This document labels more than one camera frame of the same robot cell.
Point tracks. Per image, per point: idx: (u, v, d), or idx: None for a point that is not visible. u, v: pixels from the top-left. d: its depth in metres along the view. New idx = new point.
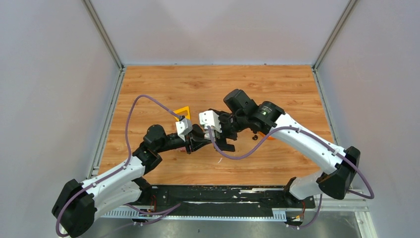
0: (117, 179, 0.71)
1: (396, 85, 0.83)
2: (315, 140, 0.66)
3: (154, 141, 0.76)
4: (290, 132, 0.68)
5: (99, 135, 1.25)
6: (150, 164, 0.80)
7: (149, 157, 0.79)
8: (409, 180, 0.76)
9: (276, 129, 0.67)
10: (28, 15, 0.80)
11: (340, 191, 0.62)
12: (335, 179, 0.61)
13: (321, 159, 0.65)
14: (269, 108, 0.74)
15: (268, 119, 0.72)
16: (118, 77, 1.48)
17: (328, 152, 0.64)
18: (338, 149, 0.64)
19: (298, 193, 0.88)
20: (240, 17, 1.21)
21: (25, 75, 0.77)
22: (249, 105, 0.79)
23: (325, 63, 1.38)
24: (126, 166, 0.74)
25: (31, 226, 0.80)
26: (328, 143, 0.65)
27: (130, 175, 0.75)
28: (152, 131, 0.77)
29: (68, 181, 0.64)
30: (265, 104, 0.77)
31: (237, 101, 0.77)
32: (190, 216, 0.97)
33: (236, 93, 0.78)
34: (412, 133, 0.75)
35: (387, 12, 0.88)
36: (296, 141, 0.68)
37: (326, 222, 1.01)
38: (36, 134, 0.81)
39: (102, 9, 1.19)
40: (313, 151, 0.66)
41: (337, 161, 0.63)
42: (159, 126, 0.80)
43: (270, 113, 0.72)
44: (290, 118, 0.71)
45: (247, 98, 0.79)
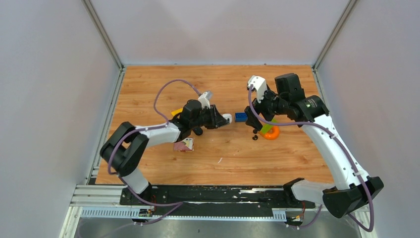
0: (161, 133, 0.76)
1: (396, 85, 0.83)
2: (343, 152, 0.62)
3: (193, 110, 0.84)
4: (324, 134, 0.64)
5: (98, 135, 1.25)
6: (182, 134, 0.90)
7: (183, 128, 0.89)
8: (409, 180, 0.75)
9: (310, 124, 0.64)
10: (28, 16, 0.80)
11: (340, 210, 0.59)
12: (342, 197, 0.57)
13: (339, 172, 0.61)
14: (315, 102, 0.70)
15: (309, 111, 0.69)
16: (118, 77, 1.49)
17: (350, 169, 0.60)
18: (361, 172, 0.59)
19: (297, 192, 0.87)
20: (241, 17, 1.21)
21: (26, 75, 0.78)
22: (296, 92, 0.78)
23: (325, 63, 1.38)
24: (167, 125, 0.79)
25: (30, 226, 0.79)
26: (354, 162, 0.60)
27: (169, 133, 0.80)
28: (191, 103, 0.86)
29: (123, 121, 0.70)
30: (315, 97, 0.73)
31: (286, 83, 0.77)
32: (190, 216, 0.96)
33: (290, 77, 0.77)
34: (412, 133, 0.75)
35: (387, 12, 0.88)
36: (323, 146, 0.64)
37: (326, 222, 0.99)
38: (35, 134, 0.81)
39: (102, 9, 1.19)
40: (334, 162, 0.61)
41: (353, 182, 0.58)
42: (196, 100, 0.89)
43: (313, 107, 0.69)
44: (330, 121, 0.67)
45: (298, 86, 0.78)
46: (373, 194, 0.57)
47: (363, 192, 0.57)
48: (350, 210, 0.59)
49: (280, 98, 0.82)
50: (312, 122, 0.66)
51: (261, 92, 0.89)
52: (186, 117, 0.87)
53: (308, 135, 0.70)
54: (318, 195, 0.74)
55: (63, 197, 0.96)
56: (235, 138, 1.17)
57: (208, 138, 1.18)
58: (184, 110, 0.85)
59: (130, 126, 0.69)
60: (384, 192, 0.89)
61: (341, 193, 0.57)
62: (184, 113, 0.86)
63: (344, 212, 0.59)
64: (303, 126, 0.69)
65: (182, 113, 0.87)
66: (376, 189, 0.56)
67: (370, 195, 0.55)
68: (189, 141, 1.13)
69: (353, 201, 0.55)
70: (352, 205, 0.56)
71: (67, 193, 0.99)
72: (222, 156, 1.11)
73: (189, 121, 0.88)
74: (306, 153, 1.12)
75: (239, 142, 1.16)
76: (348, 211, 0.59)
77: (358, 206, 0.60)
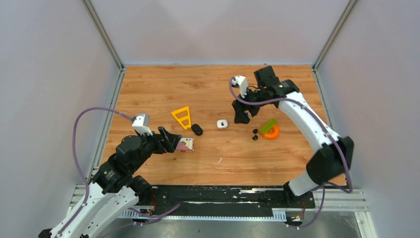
0: (81, 221, 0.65)
1: (396, 85, 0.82)
2: (315, 119, 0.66)
3: (129, 153, 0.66)
4: (295, 106, 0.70)
5: (98, 135, 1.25)
6: (118, 183, 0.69)
7: (117, 175, 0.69)
8: (409, 180, 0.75)
9: (281, 99, 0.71)
10: (28, 16, 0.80)
11: (320, 175, 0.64)
12: (318, 157, 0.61)
13: (312, 136, 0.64)
14: (287, 84, 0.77)
15: (283, 91, 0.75)
16: (118, 77, 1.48)
17: (320, 132, 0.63)
18: (331, 133, 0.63)
19: (295, 188, 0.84)
20: (241, 17, 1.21)
21: (25, 75, 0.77)
22: (272, 80, 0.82)
23: (325, 64, 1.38)
24: (86, 202, 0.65)
25: (30, 227, 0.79)
26: (326, 126, 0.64)
27: (95, 208, 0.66)
28: (127, 143, 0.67)
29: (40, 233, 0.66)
30: (288, 80, 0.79)
31: (260, 73, 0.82)
32: (190, 216, 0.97)
33: (263, 67, 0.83)
34: (411, 134, 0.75)
35: (387, 13, 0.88)
36: (296, 117, 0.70)
37: (326, 222, 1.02)
38: (35, 134, 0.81)
39: (102, 9, 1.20)
40: (307, 128, 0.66)
41: (326, 142, 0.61)
42: (130, 140, 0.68)
43: (284, 88, 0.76)
44: (301, 97, 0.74)
45: (273, 74, 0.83)
46: (346, 152, 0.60)
47: (336, 150, 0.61)
48: (332, 176, 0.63)
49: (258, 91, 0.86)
50: (284, 97, 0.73)
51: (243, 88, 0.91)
52: (122, 160, 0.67)
53: (284, 113, 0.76)
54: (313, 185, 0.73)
55: (63, 198, 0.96)
56: (235, 138, 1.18)
57: (208, 138, 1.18)
58: (118, 153, 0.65)
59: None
60: (383, 192, 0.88)
61: (317, 159, 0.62)
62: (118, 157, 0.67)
63: (325, 173, 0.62)
64: (278, 103, 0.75)
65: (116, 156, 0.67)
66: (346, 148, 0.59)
67: (342, 156, 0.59)
68: (189, 141, 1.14)
69: (328, 158, 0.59)
70: (329, 163, 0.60)
71: (67, 194, 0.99)
72: (222, 156, 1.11)
73: (126, 165, 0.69)
74: (306, 153, 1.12)
75: (239, 142, 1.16)
76: (330, 177, 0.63)
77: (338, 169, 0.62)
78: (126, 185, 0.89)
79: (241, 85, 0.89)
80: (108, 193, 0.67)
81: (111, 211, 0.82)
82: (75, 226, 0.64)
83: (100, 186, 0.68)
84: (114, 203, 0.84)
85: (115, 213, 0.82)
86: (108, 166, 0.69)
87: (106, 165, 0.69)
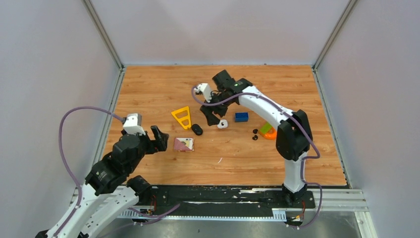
0: (76, 222, 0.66)
1: (396, 85, 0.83)
2: (269, 103, 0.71)
3: (125, 151, 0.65)
4: (252, 97, 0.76)
5: (98, 135, 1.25)
6: (111, 184, 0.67)
7: (111, 175, 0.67)
8: (409, 180, 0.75)
9: (238, 94, 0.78)
10: (29, 16, 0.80)
11: (288, 150, 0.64)
12: (279, 134, 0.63)
13: (271, 117, 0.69)
14: (240, 82, 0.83)
15: (239, 89, 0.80)
16: (118, 77, 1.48)
17: (277, 112, 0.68)
18: (285, 110, 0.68)
19: (291, 186, 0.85)
20: (241, 17, 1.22)
21: (25, 74, 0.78)
22: (229, 81, 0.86)
23: (325, 64, 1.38)
24: (79, 204, 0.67)
25: (29, 226, 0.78)
26: (280, 106, 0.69)
27: (90, 209, 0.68)
28: (124, 141, 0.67)
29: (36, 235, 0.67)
30: (242, 79, 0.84)
31: (218, 79, 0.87)
32: (190, 216, 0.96)
33: (219, 73, 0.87)
34: (411, 133, 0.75)
35: (386, 12, 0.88)
36: (256, 106, 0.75)
37: (326, 222, 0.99)
38: (36, 133, 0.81)
39: (102, 9, 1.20)
40: (266, 113, 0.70)
41: (283, 118, 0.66)
42: (127, 138, 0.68)
43: (239, 86, 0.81)
44: (255, 89, 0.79)
45: (229, 76, 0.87)
46: (302, 123, 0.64)
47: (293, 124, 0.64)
48: (297, 149, 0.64)
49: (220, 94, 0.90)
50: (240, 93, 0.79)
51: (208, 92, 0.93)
52: (118, 159, 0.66)
53: (246, 107, 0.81)
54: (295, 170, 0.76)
55: (62, 197, 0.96)
56: (235, 138, 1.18)
57: (208, 138, 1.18)
58: (114, 151, 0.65)
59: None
60: (383, 192, 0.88)
61: (280, 135, 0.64)
62: (113, 155, 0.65)
63: (291, 148, 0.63)
64: (238, 100, 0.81)
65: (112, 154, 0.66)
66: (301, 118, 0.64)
67: (299, 126, 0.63)
68: (189, 141, 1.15)
69: (288, 131, 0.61)
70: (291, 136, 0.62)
71: (66, 193, 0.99)
72: (222, 156, 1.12)
73: (121, 164, 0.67)
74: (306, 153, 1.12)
75: (239, 142, 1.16)
76: (295, 150, 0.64)
77: (302, 141, 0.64)
78: (127, 186, 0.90)
79: (205, 89, 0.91)
80: (100, 193, 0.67)
81: (110, 210, 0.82)
82: (71, 228, 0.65)
83: (93, 188, 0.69)
84: (114, 202, 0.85)
85: (115, 212, 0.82)
86: (102, 166, 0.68)
87: (100, 165, 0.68)
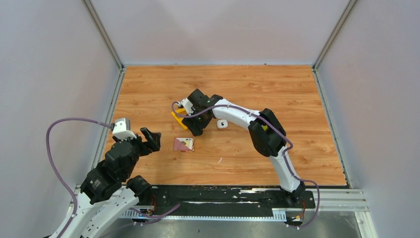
0: (74, 230, 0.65)
1: (396, 84, 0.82)
2: (238, 109, 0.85)
3: (118, 159, 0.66)
4: (223, 108, 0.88)
5: (98, 135, 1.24)
6: (106, 192, 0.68)
7: (105, 183, 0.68)
8: (409, 179, 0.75)
9: (211, 107, 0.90)
10: (29, 15, 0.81)
11: (264, 147, 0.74)
12: (252, 134, 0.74)
13: (242, 121, 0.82)
14: (212, 97, 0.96)
15: (212, 104, 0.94)
16: (118, 77, 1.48)
17: (245, 115, 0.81)
18: (252, 111, 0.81)
19: (287, 186, 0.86)
20: (240, 17, 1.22)
21: (25, 74, 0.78)
22: (203, 99, 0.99)
23: (325, 64, 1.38)
24: (76, 213, 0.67)
25: (29, 226, 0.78)
26: (247, 110, 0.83)
27: (86, 217, 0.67)
28: (116, 149, 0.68)
29: None
30: (214, 95, 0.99)
31: (193, 97, 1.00)
32: (190, 216, 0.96)
33: (193, 92, 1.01)
34: (411, 133, 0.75)
35: (386, 12, 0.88)
36: (229, 115, 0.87)
37: (326, 222, 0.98)
38: (36, 133, 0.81)
39: (102, 8, 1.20)
40: (237, 118, 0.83)
41: (251, 119, 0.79)
42: (119, 145, 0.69)
43: (212, 101, 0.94)
44: (225, 100, 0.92)
45: (202, 94, 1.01)
46: (271, 121, 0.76)
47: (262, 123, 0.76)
48: (274, 145, 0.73)
49: (196, 110, 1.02)
50: (212, 105, 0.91)
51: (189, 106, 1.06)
52: (110, 168, 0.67)
53: (221, 117, 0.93)
54: (283, 167, 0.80)
55: (62, 197, 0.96)
56: (235, 138, 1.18)
57: (208, 138, 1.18)
58: (107, 159, 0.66)
59: None
60: (383, 191, 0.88)
61: (253, 135, 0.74)
62: (107, 163, 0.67)
63: (266, 144, 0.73)
64: (213, 112, 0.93)
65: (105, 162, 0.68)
66: (268, 116, 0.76)
67: (268, 123, 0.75)
68: (189, 141, 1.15)
69: (258, 129, 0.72)
70: (262, 133, 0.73)
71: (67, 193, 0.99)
72: (222, 156, 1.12)
73: (115, 172, 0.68)
74: (306, 153, 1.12)
75: (239, 142, 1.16)
76: (272, 146, 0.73)
77: (275, 137, 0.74)
78: (127, 186, 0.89)
79: (186, 104, 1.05)
80: (95, 202, 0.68)
81: (109, 213, 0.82)
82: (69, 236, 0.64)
83: (88, 197, 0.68)
84: (114, 205, 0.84)
85: (115, 214, 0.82)
86: (96, 174, 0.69)
87: (94, 173, 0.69)
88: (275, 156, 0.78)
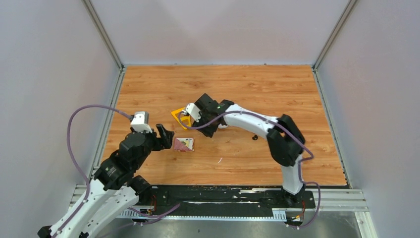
0: (81, 217, 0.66)
1: (395, 84, 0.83)
2: (252, 115, 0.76)
3: (132, 148, 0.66)
4: (236, 115, 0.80)
5: (99, 134, 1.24)
6: (119, 180, 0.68)
7: (119, 172, 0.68)
8: (410, 179, 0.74)
9: (222, 114, 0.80)
10: (28, 15, 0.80)
11: (284, 157, 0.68)
12: (271, 143, 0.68)
13: (258, 129, 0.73)
14: (223, 103, 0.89)
15: (223, 110, 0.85)
16: (118, 77, 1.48)
17: (262, 122, 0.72)
18: (270, 118, 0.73)
19: (291, 188, 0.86)
20: (240, 17, 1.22)
21: (25, 73, 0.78)
22: (211, 104, 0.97)
23: (325, 63, 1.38)
24: (87, 199, 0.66)
25: (29, 226, 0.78)
26: (263, 115, 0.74)
27: (96, 205, 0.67)
28: (131, 139, 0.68)
29: (41, 228, 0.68)
30: (224, 100, 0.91)
31: (201, 102, 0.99)
32: (190, 216, 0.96)
33: (200, 97, 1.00)
34: (411, 133, 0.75)
35: (386, 12, 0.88)
36: (242, 122, 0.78)
37: (326, 222, 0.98)
38: (35, 132, 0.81)
39: (102, 8, 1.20)
40: (252, 125, 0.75)
41: (269, 127, 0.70)
42: (133, 135, 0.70)
43: (223, 107, 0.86)
44: (236, 107, 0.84)
45: (211, 99, 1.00)
46: (289, 128, 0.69)
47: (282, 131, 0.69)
48: (293, 154, 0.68)
49: (205, 115, 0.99)
50: (224, 113, 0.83)
51: (196, 113, 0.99)
52: (124, 157, 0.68)
53: (233, 125, 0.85)
54: (292, 172, 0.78)
55: (62, 197, 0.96)
56: (235, 138, 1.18)
57: (208, 138, 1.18)
58: (121, 148, 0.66)
59: (44, 234, 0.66)
60: (383, 192, 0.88)
61: (272, 145, 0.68)
62: (121, 152, 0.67)
63: (286, 155, 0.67)
64: (225, 119, 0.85)
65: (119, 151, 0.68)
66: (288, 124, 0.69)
67: (287, 130, 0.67)
68: (189, 141, 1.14)
69: (278, 139, 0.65)
70: (282, 143, 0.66)
71: (66, 193, 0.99)
72: (222, 156, 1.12)
73: (129, 161, 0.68)
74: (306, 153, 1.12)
75: (239, 142, 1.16)
76: (291, 155, 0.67)
77: (295, 147, 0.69)
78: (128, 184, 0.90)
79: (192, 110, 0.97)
80: (109, 189, 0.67)
81: (112, 209, 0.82)
82: (75, 223, 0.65)
83: (102, 183, 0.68)
84: (114, 201, 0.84)
85: (114, 212, 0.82)
86: (110, 163, 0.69)
87: (108, 162, 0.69)
88: (292, 164, 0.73)
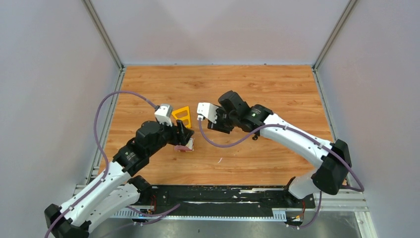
0: (95, 196, 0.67)
1: (395, 84, 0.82)
2: (301, 135, 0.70)
3: (149, 135, 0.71)
4: (278, 129, 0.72)
5: (98, 135, 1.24)
6: (135, 165, 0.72)
7: (136, 157, 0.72)
8: (410, 179, 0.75)
9: (262, 127, 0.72)
10: (28, 15, 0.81)
11: (331, 186, 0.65)
12: (323, 171, 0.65)
13: (307, 152, 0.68)
14: (259, 110, 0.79)
15: (259, 120, 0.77)
16: (118, 77, 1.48)
17: (313, 145, 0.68)
18: (323, 143, 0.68)
19: (297, 192, 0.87)
20: (241, 17, 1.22)
21: (25, 73, 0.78)
22: (241, 107, 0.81)
23: (325, 63, 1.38)
24: (104, 178, 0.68)
25: (29, 225, 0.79)
26: (314, 138, 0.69)
27: (111, 185, 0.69)
28: (146, 127, 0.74)
29: (48, 206, 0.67)
30: (258, 105, 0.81)
31: (230, 103, 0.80)
32: (190, 216, 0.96)
33: (231, 96, 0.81)
34: (411, 133, 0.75)
35: (386, 12, 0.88)
36: (284, 138, 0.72)
37: (326, 222, 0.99)
38: (35, 132, 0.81)
39: (102, 8, 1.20)
40: (300, 147, 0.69)
41: (323, 154, 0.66)
42: (150, 124, 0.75)
43: (258, 115, 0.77)
44: (277, 118, 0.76)
45: (240, 100, 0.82)
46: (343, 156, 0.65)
47: (335, 158, 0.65)
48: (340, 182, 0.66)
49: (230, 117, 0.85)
50: (263, 125, 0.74)
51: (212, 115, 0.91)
52: (141, 144, 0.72)
53: (268, 138, 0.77)
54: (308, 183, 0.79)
55: (62, 196, 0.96)
56: (235, 138, 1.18)
57: (208, 138, 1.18)
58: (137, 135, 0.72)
59: (53, 212, 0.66)
60: (383, 192, 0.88)
61: (323, 172, 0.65)
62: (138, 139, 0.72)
63: (336, 185, 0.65)
64: (260, 130, 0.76)
65: (135, 139, 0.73)
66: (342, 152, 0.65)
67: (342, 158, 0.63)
68: (189, 141, 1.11)
69: (332, 169, 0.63)
70: (335, 173, 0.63)
71: (66, 193, 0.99)
72: (222, 156, 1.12)
73: (145, 148, 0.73)
74: None
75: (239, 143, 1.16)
76: (340, 183, 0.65)
77: (343, 174, 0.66)
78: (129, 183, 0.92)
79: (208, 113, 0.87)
80: (127, 171, 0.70)
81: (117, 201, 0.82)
82: (89, 201, 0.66)
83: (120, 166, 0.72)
84: (117, 196, 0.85)
85: (118, 204, 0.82)
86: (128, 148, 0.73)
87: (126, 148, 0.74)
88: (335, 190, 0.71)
